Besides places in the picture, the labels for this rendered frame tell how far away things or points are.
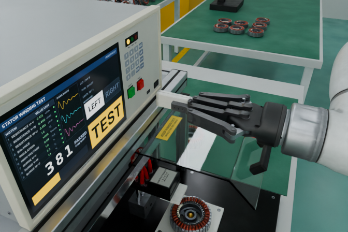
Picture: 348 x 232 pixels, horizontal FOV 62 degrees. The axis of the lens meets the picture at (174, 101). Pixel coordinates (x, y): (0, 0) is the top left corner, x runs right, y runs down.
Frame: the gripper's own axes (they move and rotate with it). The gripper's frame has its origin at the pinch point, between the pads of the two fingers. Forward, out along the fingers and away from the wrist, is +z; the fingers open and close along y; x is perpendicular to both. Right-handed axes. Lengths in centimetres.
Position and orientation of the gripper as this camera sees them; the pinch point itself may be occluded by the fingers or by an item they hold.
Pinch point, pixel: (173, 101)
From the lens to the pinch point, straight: 56.3
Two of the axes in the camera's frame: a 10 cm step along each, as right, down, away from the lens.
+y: 3.9, -5.0, 7.7
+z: -9.2, -2.1, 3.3
